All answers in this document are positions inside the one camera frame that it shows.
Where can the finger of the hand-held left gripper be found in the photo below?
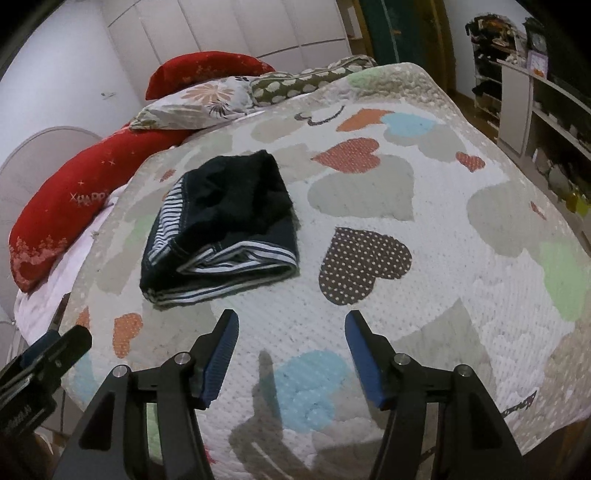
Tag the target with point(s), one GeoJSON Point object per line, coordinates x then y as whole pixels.
{"type": "Point", "coordinates": [69, 346]}

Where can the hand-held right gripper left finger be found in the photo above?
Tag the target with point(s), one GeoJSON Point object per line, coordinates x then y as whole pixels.
{"type": "Point", "coordinates": [221, 355]}

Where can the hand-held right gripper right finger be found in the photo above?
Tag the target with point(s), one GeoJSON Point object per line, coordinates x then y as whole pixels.
{"type": "Point", "coordinates": [364, 360]}

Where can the dark navy pants striped lining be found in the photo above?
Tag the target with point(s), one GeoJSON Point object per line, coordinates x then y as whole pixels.
{"type": "Point", "coordinates": [231, 198]}

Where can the long red pillow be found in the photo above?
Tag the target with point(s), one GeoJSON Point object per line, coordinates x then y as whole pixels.
{"type": "Point", "coordinates": [69, 198]}

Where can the heart patterned quilt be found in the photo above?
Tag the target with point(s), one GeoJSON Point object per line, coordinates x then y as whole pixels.
{"type": "Point", "coordinates": [369, 207]}

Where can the white round panel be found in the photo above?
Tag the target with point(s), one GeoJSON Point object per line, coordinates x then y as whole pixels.
{"type": "Point", "coordinates": [27, 157]}

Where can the floral pillow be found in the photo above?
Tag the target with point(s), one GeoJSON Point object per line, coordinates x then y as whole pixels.
{"type": "Point", "coordinates": [194, 101]}

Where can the yellow bottle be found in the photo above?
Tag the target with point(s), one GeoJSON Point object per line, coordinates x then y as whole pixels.
{"type": "Point", "coordinates": [572, 201]}

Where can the olive spotted blanket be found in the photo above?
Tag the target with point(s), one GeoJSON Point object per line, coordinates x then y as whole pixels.
{"type": "Point", "coordinates": [286, 85]}

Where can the white shelf unit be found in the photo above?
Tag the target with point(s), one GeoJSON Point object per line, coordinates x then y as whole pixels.
{"type": "Point", "coordinates": [512, 106]}

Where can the shoe rack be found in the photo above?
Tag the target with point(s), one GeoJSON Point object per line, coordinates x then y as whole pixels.
{"type": "Point", "coordinates": [485, 69]}

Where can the white wardrobe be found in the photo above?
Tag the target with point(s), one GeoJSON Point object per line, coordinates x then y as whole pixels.
{"type": "Point", "coordinates": [231, 27]}

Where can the green door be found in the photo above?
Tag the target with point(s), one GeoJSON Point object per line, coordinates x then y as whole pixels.
{"type": "Point", "coordinates": [401, 27]}

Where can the dark television screen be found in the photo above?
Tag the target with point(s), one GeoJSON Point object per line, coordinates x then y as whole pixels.
{"type": "Point", "coordinates": [568, 69]}

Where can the dark table clock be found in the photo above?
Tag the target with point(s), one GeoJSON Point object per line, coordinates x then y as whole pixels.
{"type": "Point", "coordinates": [537, 41]}

